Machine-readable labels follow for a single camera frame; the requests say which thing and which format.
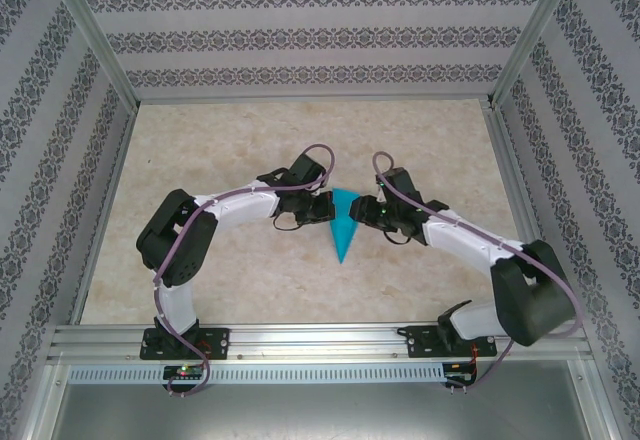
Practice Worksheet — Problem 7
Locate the teal cloth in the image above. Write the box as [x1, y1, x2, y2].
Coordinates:
[330, 188, 364, 265]

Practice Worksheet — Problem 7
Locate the grey metal sheet panel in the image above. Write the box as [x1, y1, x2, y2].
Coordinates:
[49, 382, 589, 440]

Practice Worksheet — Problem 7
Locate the circuit board with pins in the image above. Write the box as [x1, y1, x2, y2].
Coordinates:
[444, 362, 476, 387]

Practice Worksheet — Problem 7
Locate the circuit board with green light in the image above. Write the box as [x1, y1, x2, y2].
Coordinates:
[163, 365, 204, 380]

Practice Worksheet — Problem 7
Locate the thin black left cable loop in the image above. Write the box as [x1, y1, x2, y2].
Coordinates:
[272, 209, 301, 233]

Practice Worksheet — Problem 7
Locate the thin black cable loop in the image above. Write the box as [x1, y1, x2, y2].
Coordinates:
[272, 209, 301, 233]
[384, 224, 416, 247]

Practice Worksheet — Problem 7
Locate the thin black right cable loop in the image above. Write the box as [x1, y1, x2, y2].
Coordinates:
[384, 224, 416, 247]

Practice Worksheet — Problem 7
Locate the aluminium frame beam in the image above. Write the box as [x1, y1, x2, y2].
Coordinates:
[133, 92, 494, 107]

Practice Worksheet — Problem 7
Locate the aluminium side rail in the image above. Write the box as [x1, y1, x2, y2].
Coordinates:
[482, 102, 569, 321]
[69, 102, 140, 326]

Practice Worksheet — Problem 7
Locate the aluminium mounting rail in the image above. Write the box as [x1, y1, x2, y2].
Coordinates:
[47, 322, 594, 366]

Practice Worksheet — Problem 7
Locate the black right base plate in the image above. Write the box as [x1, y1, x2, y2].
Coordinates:
[403, 324, 499, 360]

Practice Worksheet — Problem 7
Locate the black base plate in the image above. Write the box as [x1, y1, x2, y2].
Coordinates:
[403, 324, 499, 360]
[139, 327, 231, 361]

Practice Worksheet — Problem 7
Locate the slotted metal cable duct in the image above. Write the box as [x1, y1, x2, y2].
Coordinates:
[67, 363, 447, 385]

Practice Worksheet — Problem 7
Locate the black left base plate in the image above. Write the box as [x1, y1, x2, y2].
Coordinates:
[139, 327, 231, 361]

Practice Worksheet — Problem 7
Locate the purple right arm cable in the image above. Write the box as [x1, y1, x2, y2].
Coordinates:
[372, 151, 585, 392]

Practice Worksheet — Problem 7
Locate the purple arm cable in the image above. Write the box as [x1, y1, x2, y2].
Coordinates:
[372, 151, 585, 392]
[152, 143, 335, 401]

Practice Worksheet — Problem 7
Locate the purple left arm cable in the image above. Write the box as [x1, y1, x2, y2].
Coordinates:
[152, 143, 335, 401]

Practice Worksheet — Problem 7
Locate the aluminium frame post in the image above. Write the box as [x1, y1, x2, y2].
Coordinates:
[569, 359, 621, 440]
[42, 0, 140, 107]
[487, 0, 585, 109]
[14, 363, 71, 440]

